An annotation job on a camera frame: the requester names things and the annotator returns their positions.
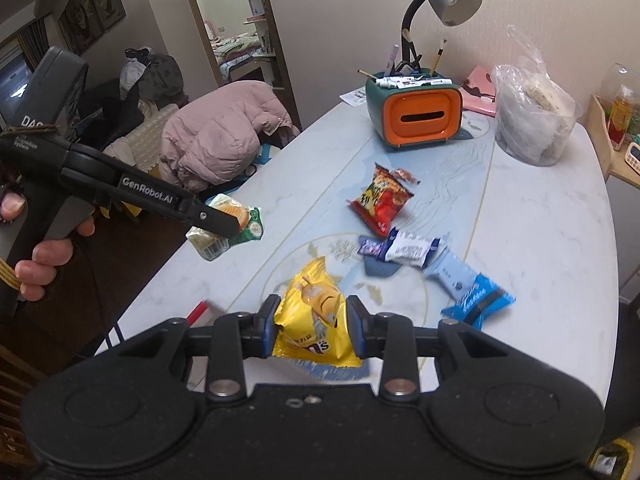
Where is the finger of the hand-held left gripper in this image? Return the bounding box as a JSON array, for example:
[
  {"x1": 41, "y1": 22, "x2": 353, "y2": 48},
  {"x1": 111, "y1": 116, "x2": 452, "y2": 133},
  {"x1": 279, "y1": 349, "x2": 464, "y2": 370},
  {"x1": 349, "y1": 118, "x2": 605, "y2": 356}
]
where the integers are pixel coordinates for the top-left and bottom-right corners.
[{"x1": 172, "y1": 192, "x2": 242, "y2": 237}]

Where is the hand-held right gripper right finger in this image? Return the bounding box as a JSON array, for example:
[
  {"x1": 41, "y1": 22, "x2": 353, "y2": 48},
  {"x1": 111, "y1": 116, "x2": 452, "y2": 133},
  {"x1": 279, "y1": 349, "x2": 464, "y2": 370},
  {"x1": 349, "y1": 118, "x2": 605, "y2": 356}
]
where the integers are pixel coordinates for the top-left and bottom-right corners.
[{"x1": 346, "y1": 295, "x2": 518, "y2": 401}]

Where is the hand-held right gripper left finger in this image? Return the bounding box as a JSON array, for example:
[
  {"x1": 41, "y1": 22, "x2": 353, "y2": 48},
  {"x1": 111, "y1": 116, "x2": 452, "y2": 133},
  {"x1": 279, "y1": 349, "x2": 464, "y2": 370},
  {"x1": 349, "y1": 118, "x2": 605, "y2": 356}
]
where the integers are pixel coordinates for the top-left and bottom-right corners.
[{"x1": 107, "y1": 294, "x2": 282, "y2": 401}]

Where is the white green snack packet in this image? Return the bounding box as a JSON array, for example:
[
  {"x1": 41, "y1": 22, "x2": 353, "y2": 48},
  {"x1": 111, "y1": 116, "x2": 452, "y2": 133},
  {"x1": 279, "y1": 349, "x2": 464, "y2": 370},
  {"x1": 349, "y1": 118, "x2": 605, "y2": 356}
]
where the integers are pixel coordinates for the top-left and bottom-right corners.
[{"x1": 186, "y1": 194, "x2": 265, "y2": 262}]

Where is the yellow candy packet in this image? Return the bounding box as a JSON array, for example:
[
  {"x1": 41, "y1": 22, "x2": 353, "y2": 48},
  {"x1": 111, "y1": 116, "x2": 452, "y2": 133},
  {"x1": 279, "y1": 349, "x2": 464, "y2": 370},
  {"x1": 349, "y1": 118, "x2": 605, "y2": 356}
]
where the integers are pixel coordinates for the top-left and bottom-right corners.
[{"x1": 272, "y1": 256, "x2": 364, "y2": 370}]

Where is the red cardboard box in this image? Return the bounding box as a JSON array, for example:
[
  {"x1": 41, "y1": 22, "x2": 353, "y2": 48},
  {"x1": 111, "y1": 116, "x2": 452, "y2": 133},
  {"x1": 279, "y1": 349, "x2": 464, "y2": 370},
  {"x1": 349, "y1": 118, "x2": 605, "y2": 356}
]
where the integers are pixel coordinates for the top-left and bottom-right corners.
[{"x1": 185, "y1": 299, "x2": 212, "y2": 325}]

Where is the white purple snack packet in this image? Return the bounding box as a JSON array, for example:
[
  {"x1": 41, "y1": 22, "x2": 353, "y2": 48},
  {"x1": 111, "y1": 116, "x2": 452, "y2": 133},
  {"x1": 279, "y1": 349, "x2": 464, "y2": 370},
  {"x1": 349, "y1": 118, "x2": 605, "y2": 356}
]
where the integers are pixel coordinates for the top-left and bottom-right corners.
[{"x1": 357, "y1": 227, "x2": 447, "y2": 267}]

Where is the light blue snack packet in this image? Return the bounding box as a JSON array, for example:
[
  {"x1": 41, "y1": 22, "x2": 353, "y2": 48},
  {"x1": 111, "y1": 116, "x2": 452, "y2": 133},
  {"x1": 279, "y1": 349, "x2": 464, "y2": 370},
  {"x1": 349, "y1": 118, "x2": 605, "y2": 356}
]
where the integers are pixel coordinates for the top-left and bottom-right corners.
[{"x1": 425, "y1": 250, "x2": 478, "y2": 301}]

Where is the red orange snack packet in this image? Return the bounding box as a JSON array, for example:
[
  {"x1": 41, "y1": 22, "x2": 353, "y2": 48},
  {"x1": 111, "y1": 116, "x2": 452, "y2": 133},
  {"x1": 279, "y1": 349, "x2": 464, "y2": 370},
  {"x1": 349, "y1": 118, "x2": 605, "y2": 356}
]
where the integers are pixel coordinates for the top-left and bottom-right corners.
[{"x1": 348, "y1": 162, "x2": 415, "y2": 238}]

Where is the person's left hand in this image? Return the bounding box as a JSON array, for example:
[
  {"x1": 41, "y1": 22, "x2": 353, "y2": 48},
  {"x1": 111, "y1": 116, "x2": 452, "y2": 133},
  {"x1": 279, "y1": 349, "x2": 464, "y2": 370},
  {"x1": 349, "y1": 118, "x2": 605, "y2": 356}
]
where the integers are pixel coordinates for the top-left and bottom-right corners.
[{"x1": 0, "y1": 167, "x2": 96, "y2": 302}]

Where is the blue plastic item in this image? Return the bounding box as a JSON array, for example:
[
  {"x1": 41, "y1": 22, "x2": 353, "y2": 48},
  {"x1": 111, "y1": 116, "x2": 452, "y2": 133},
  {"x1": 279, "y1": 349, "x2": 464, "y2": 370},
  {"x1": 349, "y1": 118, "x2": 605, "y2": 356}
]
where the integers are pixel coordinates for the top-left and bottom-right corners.
[{"x1": 247, "y1": 144, "x2": 273, "y2": 171}]

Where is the pink puffer jacket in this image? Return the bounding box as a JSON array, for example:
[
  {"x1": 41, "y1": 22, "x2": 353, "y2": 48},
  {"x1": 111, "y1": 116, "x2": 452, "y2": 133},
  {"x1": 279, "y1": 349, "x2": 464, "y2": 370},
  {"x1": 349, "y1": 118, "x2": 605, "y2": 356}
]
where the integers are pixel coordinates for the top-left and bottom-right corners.
[{"x1": 159, "y1": 80, "x2": 295, "y2": 193}]

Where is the cream cushion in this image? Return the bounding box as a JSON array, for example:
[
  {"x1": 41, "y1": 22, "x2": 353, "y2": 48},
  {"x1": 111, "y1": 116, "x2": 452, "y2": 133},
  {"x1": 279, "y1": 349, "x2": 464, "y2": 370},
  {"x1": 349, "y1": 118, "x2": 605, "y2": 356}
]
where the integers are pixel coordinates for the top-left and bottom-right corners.
[{"x1": 102, "y1": 104, "x2": 181, "y2": 173}]

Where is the dark bag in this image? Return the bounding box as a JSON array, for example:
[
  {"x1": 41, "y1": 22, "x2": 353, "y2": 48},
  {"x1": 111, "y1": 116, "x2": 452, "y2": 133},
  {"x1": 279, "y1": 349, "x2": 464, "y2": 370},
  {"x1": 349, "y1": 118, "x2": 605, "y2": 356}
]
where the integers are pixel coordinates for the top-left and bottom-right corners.
[{"x1": 120, "y1": 47, "x2": 185, "y2": 111}]

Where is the paper leaflet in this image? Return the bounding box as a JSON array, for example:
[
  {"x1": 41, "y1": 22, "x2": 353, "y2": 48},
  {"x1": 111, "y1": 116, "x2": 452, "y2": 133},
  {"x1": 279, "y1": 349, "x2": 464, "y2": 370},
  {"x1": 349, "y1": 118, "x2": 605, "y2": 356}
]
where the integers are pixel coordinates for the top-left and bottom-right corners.
[{"x1": 339, "y1": 86, "x2": 371, "y2": 107}]

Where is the wooden chair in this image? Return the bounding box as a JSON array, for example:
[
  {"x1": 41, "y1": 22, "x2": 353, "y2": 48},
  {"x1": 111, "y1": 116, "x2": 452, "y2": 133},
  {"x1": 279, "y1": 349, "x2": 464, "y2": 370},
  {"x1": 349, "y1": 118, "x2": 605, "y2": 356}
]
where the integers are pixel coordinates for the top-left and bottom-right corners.
[{"x1": 0, "y1": 345, "x2": 46, "y2": 461}]

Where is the orange green tissue box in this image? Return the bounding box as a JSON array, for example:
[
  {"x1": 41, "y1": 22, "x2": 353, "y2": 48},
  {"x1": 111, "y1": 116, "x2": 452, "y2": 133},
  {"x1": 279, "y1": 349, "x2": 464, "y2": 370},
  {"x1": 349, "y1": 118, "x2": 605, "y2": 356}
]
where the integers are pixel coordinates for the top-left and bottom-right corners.
[{"x1": 365, "y1": 74, "x2": 463, "y2": 151}]

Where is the black pen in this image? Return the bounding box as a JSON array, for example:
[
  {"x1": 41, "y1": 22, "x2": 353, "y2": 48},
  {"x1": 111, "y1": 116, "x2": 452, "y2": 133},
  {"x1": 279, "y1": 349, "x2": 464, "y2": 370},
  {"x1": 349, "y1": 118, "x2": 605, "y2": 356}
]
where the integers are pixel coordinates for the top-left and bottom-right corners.
[{"x1": 402, "y1": 40, "x2": 423, "y2": 75}]

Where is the clear plastic bag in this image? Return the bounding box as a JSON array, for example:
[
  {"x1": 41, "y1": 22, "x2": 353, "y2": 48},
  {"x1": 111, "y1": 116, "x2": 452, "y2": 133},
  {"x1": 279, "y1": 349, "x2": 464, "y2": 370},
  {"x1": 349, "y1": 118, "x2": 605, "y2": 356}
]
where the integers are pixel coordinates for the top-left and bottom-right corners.
[{"x1": 490, "y1": 24, "x2": 577, "y2": 167}]

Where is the yellow container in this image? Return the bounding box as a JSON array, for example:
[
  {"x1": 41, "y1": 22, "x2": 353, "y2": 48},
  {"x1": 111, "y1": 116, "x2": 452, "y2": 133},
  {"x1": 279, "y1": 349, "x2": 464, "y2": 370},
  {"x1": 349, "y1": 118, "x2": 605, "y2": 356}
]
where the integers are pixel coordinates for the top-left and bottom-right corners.
[{"x1": 587, "y1": 437, "x2": 636, "y2": 480}]

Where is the white side cabinet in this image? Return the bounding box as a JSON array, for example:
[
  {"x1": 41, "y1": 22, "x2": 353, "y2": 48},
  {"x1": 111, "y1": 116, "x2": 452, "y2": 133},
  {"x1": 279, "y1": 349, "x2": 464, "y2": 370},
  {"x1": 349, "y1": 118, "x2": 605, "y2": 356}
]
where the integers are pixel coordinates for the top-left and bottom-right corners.
[{"x1": 585, "y1": 94, "x2": 640, "y2": 186}]

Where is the orange bottle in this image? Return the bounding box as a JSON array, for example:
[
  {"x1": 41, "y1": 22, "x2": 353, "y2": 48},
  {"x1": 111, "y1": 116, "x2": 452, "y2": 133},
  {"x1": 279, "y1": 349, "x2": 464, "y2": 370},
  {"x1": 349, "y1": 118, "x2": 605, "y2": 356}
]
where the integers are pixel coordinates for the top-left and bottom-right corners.
[{"x1": 607, "y1": 84, "x2": 636, "y2": 152}]

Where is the clear glass dome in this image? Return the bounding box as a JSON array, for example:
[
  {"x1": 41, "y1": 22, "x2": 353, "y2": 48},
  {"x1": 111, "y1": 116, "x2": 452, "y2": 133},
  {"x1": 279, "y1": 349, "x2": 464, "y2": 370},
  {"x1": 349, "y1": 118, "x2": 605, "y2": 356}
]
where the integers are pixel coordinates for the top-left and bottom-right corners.
[{"x1": 597, "y1": 62, "x2": 640, "y2": 111}]

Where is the yellow velcro strap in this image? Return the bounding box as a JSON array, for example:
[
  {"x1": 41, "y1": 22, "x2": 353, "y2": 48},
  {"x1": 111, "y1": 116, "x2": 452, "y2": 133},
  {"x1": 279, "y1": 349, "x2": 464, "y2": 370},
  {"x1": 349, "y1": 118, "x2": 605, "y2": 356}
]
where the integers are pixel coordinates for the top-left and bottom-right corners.
[{"x1": 0, "y1": 255, "x2": 23, "y2": 291}]

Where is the black cable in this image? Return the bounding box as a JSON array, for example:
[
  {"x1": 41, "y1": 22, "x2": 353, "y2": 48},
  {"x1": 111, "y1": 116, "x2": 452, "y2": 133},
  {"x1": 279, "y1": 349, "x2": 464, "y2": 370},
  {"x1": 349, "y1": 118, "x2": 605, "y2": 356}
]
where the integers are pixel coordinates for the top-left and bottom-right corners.
[{"x1": 92, "y1": 317, "x2": 126, "y2": 356}]

